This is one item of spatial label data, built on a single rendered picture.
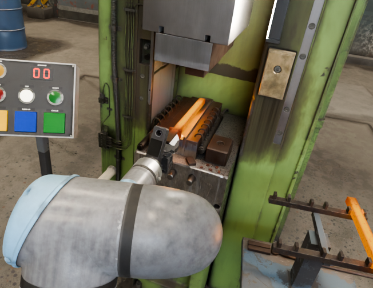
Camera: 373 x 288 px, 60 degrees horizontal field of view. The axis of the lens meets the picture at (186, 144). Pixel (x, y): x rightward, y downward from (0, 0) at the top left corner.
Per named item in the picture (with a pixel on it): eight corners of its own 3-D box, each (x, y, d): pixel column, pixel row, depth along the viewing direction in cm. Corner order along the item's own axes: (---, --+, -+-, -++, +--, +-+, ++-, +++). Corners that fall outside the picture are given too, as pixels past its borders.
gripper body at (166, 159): (153, 159, 113) (138, 178, 103) (154, 138, 108) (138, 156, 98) (173, 164, 111) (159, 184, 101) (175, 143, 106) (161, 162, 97)
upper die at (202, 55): (208, 72, 107) (213, 43, 103) (153, 60, 112) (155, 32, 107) (233, 46, 142) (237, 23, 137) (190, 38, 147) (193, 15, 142)
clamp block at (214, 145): (225, 167, 123) (227, 153, 120) (203, 161, 125) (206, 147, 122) (231, 152, 133) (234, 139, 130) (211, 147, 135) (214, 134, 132)
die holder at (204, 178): (209, 258, 141) (227, 178, 118) (131, 231, 149) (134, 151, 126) (234, 186, 187) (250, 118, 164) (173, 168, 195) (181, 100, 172)
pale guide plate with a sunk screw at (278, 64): (282, 100, 116) (296, 54, 107) (257, 94, 118) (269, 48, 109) (282, 98, 118) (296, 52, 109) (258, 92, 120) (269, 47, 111)
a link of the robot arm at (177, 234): (242, 190, 37) (195, 208, 103) (134, 177, 37) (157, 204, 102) (235, 298, 34) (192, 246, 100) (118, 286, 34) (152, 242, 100)
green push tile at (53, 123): (64, 133, 119) (64, 113, 119) (43, 132, 118) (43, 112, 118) (65, 133, 121) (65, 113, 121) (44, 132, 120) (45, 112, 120)
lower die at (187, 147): (195, 159, 126) (198, 140, 121) (148, 146, 130) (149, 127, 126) (219, 117, 161) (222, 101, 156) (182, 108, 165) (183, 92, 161)
